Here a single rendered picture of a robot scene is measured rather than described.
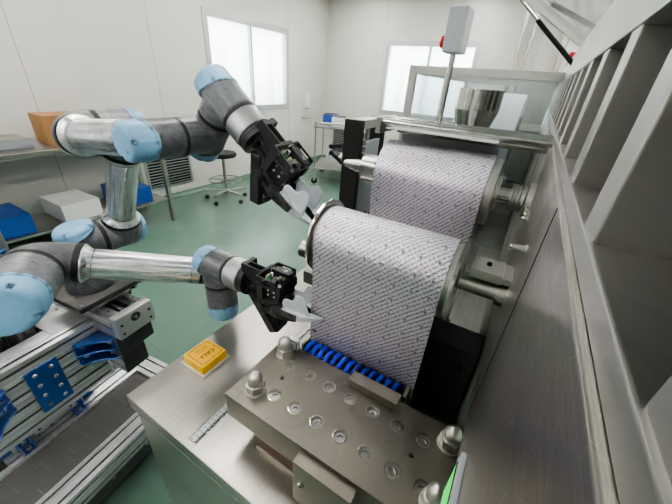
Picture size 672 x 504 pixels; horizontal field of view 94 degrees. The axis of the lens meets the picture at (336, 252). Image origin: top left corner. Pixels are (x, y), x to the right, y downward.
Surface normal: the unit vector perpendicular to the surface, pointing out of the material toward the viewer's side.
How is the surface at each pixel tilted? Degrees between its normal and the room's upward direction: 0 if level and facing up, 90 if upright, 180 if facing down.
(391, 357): 90
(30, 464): 0
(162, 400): 0
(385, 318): 90
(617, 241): 90
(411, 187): 92
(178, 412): 0
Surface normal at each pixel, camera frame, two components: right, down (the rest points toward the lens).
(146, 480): 0.07, -0.87
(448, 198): -0.52, 0.41
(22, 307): 0.47, 0.42
